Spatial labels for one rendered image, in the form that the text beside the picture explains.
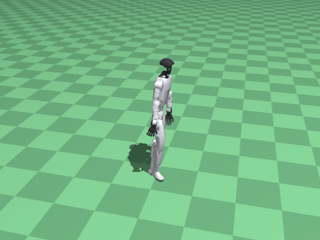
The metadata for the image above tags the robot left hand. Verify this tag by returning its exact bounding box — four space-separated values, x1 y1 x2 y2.
165 108 174 125

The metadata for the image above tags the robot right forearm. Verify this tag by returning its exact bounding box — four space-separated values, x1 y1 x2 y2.
152 101 159 125

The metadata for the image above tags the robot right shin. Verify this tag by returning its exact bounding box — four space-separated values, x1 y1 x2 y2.
153 146 163 173

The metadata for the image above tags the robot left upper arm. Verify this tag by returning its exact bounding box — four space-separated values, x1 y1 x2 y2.
168 75 173 98

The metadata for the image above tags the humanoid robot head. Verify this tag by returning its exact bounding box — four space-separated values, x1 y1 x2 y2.
158 58 174 79

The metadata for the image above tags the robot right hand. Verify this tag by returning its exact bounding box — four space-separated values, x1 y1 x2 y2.
146 120 158 137

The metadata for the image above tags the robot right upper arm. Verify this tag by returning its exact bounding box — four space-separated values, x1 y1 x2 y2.
152 80 164 107

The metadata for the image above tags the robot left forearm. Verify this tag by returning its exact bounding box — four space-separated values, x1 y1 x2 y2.
166 97 172 112

